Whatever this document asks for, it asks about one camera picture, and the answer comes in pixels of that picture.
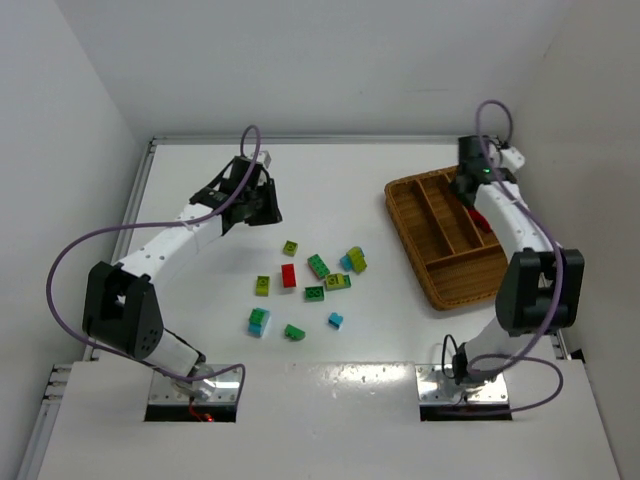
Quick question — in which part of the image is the red long lego brick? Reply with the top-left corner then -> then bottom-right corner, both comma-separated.
469,209 -> 493,234

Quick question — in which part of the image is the dark green lego brick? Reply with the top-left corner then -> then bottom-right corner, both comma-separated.
304,286 -> 325,302

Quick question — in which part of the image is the lime lego with green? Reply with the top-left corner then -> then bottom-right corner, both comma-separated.
325,273 -> 351,291

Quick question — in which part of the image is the lime lego brick stack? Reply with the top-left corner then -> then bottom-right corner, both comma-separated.
347,246 -> 367,274

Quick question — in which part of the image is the green rounded lego brick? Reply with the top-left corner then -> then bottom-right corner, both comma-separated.
284,324 -> 306,341

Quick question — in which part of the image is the small cyan lego brick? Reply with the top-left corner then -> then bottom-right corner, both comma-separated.
328,312 -> 343,330

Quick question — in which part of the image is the cyan lego brick stack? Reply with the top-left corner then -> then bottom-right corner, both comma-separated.
340,255 -> 353,271

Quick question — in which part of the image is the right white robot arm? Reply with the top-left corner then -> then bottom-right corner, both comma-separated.
450,135 -> 585,383

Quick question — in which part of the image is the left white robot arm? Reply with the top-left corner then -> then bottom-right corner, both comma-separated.
82,151 -> 282,377

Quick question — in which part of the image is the small lime lego brick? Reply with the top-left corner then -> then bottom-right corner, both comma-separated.
283,240 -> 298,257

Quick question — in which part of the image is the red lego brick centre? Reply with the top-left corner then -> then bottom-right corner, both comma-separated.
281,263 -> 297,289

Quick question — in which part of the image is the wicker divided basket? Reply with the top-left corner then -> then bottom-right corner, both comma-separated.
384,166 -> 507,311

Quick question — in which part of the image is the green lego on red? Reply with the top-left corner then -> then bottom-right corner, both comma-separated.
307,254 -> 330,280

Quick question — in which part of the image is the lime lego brick left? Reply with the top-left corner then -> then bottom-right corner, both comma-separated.
255,276 -> 270,297

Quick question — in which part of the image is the green on cyan lego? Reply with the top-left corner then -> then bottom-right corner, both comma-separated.
247,308 -> 271,337

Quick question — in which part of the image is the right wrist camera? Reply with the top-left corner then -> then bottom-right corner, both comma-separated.
500,146 -> 525,174

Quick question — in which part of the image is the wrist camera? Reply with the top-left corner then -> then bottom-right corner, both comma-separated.
259,150 -> 272,169
500,146 -> 525,174

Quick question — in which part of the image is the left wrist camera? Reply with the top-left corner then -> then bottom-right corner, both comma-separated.
259,150 -> 272,169

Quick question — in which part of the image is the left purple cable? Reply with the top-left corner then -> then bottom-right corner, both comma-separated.
45,124 -> 264,401

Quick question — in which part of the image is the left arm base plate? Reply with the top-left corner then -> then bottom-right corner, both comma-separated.
148,364 -> 243,407

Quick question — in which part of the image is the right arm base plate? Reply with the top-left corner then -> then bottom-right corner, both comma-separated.
415,364 -> 509,407

